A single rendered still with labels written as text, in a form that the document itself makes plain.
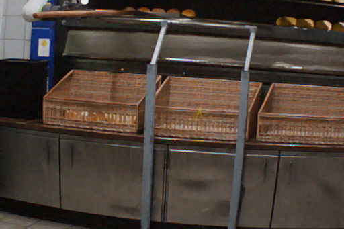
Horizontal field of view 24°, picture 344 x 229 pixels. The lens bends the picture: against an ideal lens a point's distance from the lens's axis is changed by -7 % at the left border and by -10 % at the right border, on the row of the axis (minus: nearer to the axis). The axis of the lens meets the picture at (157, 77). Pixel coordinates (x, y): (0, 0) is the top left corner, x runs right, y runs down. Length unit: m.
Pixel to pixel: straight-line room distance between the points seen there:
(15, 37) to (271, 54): 1.60
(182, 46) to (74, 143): 0.87
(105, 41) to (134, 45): 0.17
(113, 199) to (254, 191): 0.77
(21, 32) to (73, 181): 1.12
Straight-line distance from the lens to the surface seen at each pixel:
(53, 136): 4.71
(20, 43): 5.34
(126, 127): 4.63
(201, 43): 5.00
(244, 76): 4.34
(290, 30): 4.90
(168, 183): 4.55
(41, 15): 3.90
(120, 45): 5.10
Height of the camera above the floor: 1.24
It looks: 5 degrees down
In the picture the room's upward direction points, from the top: 3 degrees clockwise
